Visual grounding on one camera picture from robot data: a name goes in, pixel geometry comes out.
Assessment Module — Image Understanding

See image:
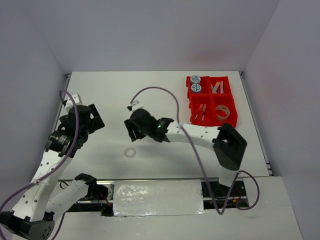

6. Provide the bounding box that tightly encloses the small clear tape roll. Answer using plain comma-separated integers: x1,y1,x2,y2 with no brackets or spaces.
124,147,137,159

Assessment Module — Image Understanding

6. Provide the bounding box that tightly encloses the red pen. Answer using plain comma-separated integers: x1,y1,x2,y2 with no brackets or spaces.
194,104,204,121

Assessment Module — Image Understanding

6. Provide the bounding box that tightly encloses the blue pen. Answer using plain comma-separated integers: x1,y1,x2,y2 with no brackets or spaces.
201,104,207,123

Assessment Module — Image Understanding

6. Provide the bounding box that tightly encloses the blue patterned tape roll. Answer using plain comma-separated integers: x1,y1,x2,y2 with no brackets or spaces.
190,83,202,94
189,75,201,85

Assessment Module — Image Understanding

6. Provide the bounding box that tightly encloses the blue highlighter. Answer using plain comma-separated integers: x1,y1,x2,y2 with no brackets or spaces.
211,82,220,94

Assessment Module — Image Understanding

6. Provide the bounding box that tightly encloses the large grey tape roll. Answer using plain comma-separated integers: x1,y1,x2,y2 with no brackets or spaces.
215,105,231,122

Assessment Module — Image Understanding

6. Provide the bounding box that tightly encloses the orange grey highlighter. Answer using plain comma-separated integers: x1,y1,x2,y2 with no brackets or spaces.
219,81,224,94

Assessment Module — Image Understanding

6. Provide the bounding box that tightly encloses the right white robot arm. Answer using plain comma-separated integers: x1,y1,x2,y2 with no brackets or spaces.
124,108,247,196

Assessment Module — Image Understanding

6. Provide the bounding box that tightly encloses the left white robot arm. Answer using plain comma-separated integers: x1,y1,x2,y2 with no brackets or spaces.
0,104,108,240

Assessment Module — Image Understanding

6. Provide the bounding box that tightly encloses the silver foil panel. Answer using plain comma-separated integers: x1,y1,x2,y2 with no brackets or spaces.
113,179,205,217

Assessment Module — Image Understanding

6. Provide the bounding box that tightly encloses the red compartment bin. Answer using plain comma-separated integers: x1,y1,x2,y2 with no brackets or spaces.
186,75,238,127

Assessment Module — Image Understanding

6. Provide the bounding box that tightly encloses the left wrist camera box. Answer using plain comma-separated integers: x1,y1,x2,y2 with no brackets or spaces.
63,93,83,113

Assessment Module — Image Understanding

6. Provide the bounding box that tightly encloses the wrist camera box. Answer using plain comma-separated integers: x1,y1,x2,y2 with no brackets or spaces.
127,100,141,112
63,93,83,113

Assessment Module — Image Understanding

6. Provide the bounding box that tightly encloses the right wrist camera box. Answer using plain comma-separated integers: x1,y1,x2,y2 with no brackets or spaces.
127,100,141,112

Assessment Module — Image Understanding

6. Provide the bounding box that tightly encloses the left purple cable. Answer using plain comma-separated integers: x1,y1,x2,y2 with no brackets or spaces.
0,89,82,240

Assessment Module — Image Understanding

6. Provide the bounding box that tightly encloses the purple cable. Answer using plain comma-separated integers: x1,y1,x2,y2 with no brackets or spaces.
129,86,261,215
0,89,82,240

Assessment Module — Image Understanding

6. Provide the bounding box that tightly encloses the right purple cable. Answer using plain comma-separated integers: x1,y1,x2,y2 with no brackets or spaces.
129,86,261,215

